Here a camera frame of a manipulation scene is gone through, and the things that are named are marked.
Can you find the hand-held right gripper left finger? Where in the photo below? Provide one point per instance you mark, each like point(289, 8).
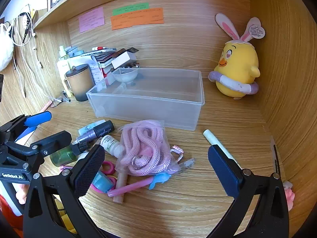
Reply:
point(89, 169)

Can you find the small glass bowl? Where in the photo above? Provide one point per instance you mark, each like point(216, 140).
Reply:
point(125, 75)

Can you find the orange paper note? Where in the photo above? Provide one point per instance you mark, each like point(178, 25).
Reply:
point(136, 19)

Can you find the stack of books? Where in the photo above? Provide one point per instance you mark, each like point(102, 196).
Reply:
point(104, 59)

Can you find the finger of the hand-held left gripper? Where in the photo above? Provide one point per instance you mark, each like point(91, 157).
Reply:
point(54, 141)
point(37, 119)

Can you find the pink plush toy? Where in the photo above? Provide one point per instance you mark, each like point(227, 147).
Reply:
point(289, 195)

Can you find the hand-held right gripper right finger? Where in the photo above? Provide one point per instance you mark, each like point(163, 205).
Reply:
point(223, 171)

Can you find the brown mug with lid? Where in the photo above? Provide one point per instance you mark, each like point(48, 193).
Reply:
point(79, 81)

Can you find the person's left forearm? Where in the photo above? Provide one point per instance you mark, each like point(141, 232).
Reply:
point(7, 208)

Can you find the pink and blue tape rolls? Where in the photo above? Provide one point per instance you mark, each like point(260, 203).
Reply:
point(95, 189)

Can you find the person's left hand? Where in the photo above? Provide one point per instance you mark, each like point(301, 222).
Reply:
point(21, 193)

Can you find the white marker pen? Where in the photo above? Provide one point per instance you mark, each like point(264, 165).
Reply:
point(213, 138)

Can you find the small white bottle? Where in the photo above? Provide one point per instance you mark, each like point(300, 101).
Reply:
point(110, 143)

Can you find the green glass bottle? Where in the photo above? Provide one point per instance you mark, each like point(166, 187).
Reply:
point(62, 155)

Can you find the green paper note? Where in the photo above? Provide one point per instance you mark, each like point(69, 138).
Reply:
point(130, 8)

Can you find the white lotion bottle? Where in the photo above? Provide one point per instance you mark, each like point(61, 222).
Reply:
point(62, 65)

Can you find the white fluffy toy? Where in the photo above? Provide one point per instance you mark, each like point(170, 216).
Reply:
point(5, 47)

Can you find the white rectangular box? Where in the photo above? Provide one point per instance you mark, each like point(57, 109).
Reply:
point(122, 59)

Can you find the clear plastic storage box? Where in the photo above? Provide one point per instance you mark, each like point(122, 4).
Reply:
point(153, 99)

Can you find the pink paper note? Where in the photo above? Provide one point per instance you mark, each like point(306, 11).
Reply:
point(91, 19)

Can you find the red and white marker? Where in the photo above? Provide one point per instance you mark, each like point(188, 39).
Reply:
point(101, 47)

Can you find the pink pen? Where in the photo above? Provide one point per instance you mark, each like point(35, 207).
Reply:
point(131, 186)

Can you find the yellow chick plush toy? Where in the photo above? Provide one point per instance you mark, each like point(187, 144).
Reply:
point(237, 64)

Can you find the beige tube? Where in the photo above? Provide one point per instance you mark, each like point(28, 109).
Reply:
point(118, 199)

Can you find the small blue cup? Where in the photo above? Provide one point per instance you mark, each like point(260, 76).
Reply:
point(101, 182)

